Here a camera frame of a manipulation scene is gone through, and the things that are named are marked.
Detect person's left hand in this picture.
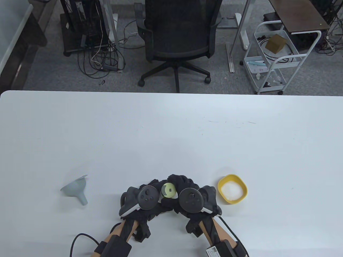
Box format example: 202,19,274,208
119,179,172,228

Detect person's right hand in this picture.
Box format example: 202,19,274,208
161,174,216,233

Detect pale yellow press dispenser lid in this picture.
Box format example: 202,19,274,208
161,183,176,198

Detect yellow plastic bowl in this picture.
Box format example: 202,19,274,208
217,174,248,205

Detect grey plastic funnel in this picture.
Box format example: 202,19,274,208
60,175,88,206

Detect person's left forearm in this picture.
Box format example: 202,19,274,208
91,221,140,257

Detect person's right forearm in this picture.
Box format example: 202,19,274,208
198,217,248,257

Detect black tracking controller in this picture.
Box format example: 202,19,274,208
178,185,223,216
119,186,161,218

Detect white rolling cart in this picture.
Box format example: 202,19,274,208
243,21,322,95

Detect white packet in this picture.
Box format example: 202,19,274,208
248,61,269,73

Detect aluminium rails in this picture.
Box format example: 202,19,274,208
226,41,235,73

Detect black mesh office chair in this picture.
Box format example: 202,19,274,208
134,0,223,93

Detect white desk foot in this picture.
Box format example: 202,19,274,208
235,13,249,50

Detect brown cardboard box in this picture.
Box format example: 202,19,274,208
265,34,286,53

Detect black equipment rack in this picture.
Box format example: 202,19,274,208
59,0,111,56

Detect black flat device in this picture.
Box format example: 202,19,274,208
263,12,282,24

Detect dark wooden cabinet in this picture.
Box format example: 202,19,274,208
0,0,58,93

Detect dark wooden side table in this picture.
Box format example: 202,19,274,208
269,0,330,35

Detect pale partition panel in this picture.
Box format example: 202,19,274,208
0,3,32,74

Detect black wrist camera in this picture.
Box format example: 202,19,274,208
186,218,204,238
134,222,152,240

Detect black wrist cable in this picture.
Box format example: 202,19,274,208
70,233,101,257
218,216,249,257

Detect tangle of floor cables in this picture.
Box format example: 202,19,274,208
315,0,343,56
77,19,140,79

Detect white metal desk frame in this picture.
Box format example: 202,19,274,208
229,0,253,73
100,0,126,73

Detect black cable coil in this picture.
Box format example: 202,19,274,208
257,35,294,63

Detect grey metal base plate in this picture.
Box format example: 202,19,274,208
217,17,239,29

